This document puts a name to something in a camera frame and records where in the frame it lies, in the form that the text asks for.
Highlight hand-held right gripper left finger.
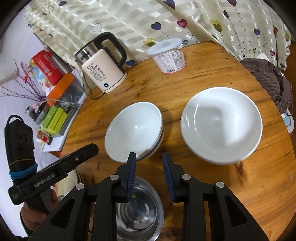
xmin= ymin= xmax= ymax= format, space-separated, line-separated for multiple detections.
xmin=28 ymin=152 xmax=137 ymax=241

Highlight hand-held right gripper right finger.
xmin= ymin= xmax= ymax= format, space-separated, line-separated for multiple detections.
xmin=162 ymin=152 xmax=270 ymax=241

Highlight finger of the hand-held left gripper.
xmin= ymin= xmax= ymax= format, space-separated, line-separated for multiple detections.
xmin=38 ymin=143 xmax=99 ymax=181

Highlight white bowl with blue stripe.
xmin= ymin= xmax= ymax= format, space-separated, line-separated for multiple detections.
xmin=105 ymin=102 xmax=165 ymax=163
xmin=180 ymin=87 xmax=263 ymax=166

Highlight stainless steel bowl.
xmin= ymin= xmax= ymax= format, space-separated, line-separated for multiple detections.
xmin=115 ymin=175 xmax=165 ymax=241

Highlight person's left forearm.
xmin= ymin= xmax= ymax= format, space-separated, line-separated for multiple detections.
xmin=18 ymin=209 xmax=35 ymax=239

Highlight person's left hand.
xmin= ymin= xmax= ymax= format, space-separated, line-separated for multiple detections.
xmin=23 ymin=189 xmax=58 ymax=234

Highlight white side cabinet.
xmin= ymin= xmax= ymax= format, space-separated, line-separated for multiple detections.
xmin=40 ymin=93 xmax=87 ymax=153

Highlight chevron patterned tray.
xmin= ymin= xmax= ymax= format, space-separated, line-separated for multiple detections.
xmin=55 ymin=103 xmax=80 ymax=137

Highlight grey oval gadget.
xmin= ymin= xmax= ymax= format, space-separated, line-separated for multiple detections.
xmin=35 ymin=109 xmax=48 ymax=123

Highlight light green box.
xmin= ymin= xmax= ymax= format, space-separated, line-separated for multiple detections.
xmin=47 ymin=107 xmax=69 ymax=135

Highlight dark green box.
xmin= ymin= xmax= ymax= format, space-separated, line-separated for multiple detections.
xmin=41 ymin=105 xmax=59 ymax=129

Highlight purple dried branches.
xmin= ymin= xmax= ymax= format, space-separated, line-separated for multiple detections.
xmin=0 ymin=58 xmax=44 ymax=102

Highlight clear storage box orange lid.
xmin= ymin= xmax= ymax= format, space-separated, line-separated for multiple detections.
xmin=46 ymin=73 xmax=86 ymax=109

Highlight white electric kettle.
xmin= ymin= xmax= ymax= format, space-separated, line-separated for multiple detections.
xmin=74 ymin=32 xmax=127 ymax=94

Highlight white plastic tub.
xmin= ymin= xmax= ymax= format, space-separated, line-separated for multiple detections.
xmin=146 ymin=39 xmax=186 ymax=74

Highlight white and blue object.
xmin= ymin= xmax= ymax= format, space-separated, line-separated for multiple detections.
xmin=281 ymin=109 xmax=296 ymax=134

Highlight brown checkered cloth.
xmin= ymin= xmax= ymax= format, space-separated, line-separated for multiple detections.
xmin=240 ymin=58 xmax=294 ymax=113

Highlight heart-print curtain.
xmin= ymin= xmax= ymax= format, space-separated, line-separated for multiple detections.
xmin=22 ymin=0 xmax=292 ymax=70

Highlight black kettle power cable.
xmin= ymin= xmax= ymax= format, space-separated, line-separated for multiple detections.
xmin=82 ymin=70 xmax=104 ymax=100

